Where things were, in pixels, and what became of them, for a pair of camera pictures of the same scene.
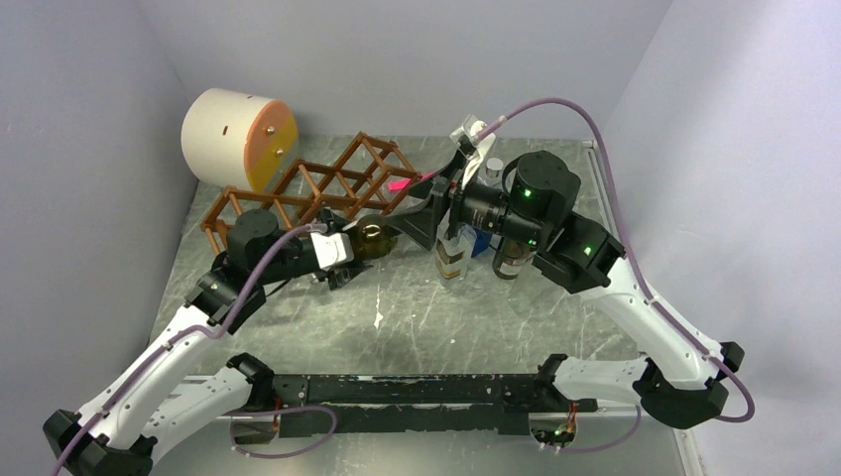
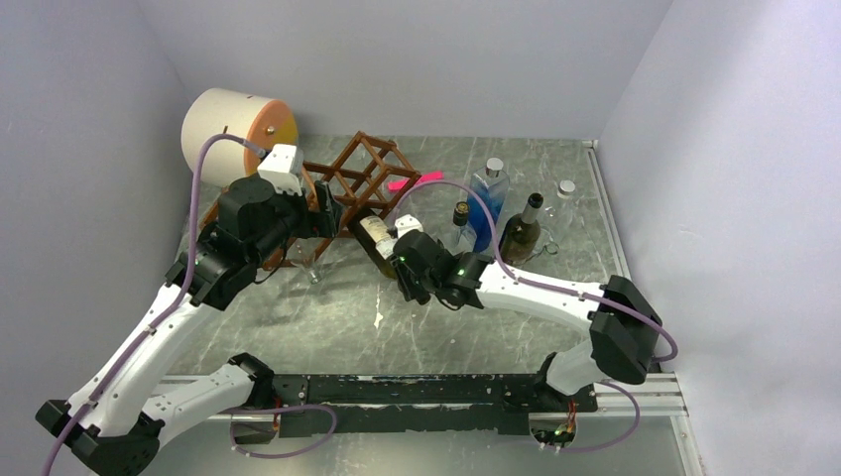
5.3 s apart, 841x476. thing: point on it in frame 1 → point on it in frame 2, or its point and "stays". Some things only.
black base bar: [308, 406] stays
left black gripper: [342, 275] → [324, 221]
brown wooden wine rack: [366, 178] stays
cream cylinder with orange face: [239, 140] stays
